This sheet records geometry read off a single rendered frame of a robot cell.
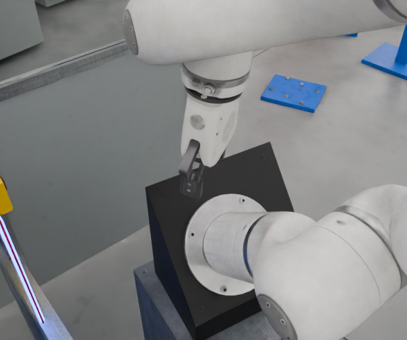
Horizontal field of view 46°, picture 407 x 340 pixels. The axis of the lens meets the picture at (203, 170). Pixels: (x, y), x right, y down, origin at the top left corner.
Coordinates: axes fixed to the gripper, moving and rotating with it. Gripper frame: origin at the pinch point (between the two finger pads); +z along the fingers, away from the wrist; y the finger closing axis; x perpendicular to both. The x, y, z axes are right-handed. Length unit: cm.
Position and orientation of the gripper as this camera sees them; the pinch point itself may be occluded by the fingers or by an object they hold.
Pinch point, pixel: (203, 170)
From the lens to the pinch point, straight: 71.6
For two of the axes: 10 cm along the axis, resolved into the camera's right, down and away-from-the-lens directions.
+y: 3.8, -6.2, 6.8
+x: -9.2, -3.3, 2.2
